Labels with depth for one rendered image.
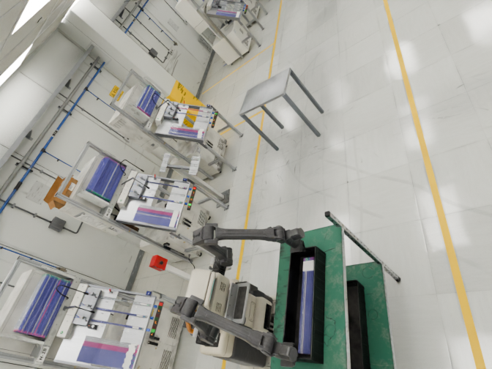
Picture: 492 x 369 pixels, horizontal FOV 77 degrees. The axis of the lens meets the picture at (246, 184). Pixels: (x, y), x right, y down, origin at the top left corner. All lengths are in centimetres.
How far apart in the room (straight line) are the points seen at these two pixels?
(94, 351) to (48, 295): 66
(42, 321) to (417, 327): 307
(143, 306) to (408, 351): 235
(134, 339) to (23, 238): 236
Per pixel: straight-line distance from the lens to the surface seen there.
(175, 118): 482
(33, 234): 515
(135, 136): 491
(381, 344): 232
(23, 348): 369
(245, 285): 208
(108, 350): 347
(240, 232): 164
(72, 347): 358
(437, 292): 266
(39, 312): 351
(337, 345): 175
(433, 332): 261
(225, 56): 785
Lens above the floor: 248
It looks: 34 degrees down
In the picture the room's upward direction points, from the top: 52 degrees counter-clockwise
